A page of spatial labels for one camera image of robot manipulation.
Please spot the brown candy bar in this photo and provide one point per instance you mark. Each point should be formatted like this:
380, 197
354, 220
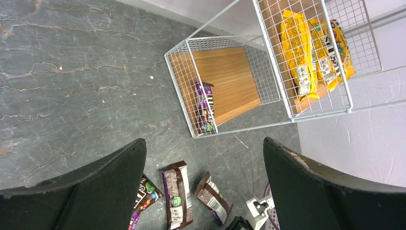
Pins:
177, 195
209, 194

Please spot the wooden shelf board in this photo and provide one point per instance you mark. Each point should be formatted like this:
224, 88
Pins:
270, 17
230, 74

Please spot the purple candy bag on floor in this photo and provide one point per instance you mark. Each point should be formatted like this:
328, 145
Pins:
147, 195

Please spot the yellow candy bag top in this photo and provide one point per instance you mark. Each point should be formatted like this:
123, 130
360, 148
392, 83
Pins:
298, 52

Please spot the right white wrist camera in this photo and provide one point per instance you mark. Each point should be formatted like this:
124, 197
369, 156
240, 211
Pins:
258, 211

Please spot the yellow candy bag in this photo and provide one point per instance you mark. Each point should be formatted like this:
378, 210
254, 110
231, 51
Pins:
343, 48
325, 70
298, 52

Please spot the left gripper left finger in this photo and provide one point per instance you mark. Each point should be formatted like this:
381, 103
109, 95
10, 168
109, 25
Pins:
97, 196

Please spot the middle wooden shelf board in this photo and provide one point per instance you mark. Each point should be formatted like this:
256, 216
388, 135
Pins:
270, 17

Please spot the bottom wooden shelf board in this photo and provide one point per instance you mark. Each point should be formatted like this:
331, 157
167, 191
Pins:
230, 74

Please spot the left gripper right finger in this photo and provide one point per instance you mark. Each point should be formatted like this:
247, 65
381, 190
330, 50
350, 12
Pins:
309, 195

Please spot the white wire shelf rack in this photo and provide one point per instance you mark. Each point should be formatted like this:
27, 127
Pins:
352, 16

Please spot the yellow candy bag bottom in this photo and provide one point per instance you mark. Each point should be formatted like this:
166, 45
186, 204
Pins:
343, 48

